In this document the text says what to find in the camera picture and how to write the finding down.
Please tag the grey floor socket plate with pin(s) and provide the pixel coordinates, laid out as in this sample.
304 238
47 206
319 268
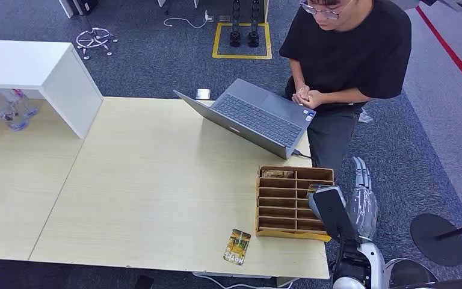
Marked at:
225 18

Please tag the person's left hand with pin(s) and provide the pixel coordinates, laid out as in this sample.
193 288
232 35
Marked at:
314 99

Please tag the black robot leg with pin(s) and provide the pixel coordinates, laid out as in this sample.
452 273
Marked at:
235 28
253 28

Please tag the clear water bottle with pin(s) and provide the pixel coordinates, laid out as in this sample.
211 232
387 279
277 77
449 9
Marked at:
23 101
4 109

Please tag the person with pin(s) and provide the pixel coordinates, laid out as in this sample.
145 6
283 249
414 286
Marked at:
350 44

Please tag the wooden card organizer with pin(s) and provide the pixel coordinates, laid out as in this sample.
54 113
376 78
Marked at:
283 203

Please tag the yellow hotel card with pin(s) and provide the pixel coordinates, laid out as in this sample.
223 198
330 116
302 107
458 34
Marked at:
237 247

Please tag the autumn picture key card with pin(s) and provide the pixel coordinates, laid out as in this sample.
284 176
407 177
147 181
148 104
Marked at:
318 188

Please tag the black round stand base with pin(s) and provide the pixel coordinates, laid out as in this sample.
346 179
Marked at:
434 247

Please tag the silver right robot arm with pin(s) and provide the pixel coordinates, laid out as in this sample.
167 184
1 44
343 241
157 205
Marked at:
368 259

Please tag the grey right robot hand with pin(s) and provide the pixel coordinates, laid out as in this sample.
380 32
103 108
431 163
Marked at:
364 211

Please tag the person's right hand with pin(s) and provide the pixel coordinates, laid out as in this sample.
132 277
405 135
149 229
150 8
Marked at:
300 94

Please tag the white shelf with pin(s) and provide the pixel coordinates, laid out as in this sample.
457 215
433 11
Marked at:
35 64

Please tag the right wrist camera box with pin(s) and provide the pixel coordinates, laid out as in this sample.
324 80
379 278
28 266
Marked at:
334 215

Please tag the grey laptop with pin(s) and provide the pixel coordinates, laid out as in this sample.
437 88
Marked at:
255 115

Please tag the yellow tape strip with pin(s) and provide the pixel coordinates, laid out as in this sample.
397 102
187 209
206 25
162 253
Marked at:
294 235

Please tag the clear plastic wrapper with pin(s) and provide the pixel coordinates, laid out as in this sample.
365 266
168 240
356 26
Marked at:
365 117

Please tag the black disc with chrome rim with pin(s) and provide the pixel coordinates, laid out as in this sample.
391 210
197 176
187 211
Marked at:
410 273

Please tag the person's left forearm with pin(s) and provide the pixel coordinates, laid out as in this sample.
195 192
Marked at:
344 97

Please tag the silver star chair base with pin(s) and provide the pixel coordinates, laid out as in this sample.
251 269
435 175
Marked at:
94 40

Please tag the person's right forearm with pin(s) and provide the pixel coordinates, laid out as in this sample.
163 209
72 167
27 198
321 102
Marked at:
296 73

